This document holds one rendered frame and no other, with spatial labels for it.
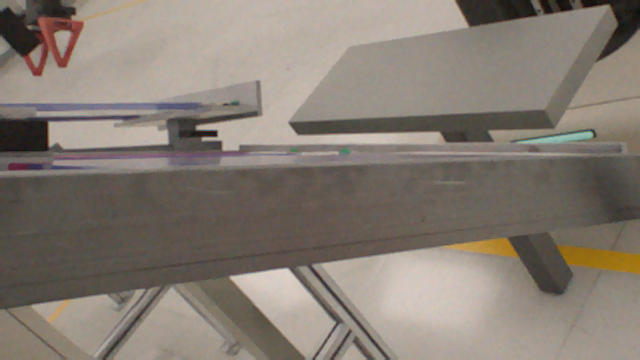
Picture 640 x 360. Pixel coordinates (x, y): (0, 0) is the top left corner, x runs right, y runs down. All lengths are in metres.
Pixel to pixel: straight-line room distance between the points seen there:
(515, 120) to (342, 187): 0.71
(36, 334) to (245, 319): 0.62
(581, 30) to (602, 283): 0.63
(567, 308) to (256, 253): 1.29
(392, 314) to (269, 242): 1.47
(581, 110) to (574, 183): 0.98
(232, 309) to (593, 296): 0.74
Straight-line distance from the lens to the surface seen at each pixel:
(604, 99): 1.65
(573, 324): 1.65
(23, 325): 1.95
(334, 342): 1.44
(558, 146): 0.82
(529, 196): 0.62
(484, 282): 1.82
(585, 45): 1.22
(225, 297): 1.49
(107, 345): 1.99
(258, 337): 1.55
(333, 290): 1.41
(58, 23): 1.30
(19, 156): 0.69
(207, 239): 0.42
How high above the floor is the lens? 1.21
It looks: 29 degrees down
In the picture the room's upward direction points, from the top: 38 degrees counter-clockwise
